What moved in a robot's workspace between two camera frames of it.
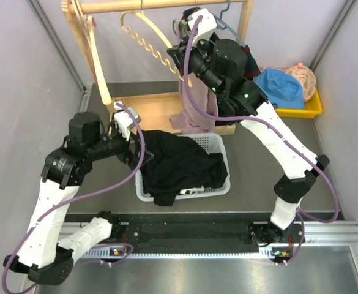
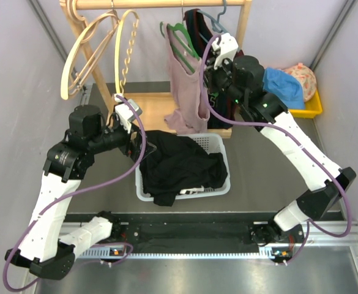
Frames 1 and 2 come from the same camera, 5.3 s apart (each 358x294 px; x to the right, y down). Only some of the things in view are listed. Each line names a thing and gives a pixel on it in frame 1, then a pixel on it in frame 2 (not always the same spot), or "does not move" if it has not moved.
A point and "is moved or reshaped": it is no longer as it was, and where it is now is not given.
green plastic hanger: x=184 y=25 is moved or reshaped
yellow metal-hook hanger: x=141 y=13 -> x=116 y=49
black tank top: x=178 y=163 does not move
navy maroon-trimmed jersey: x=252 y=68 is moved or reshaped
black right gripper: x=178 y=54 -> x=210 y=73
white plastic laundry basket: x=212 y=143 does not move
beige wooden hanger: x=90 y=23 is moved or reshaped
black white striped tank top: x=192 y=190 does not move
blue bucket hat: x=283 y=90 does not move
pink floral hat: x=308 y=78 does not move
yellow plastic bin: x=312 y=108 does not move
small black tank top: x=164 y=198 does not move
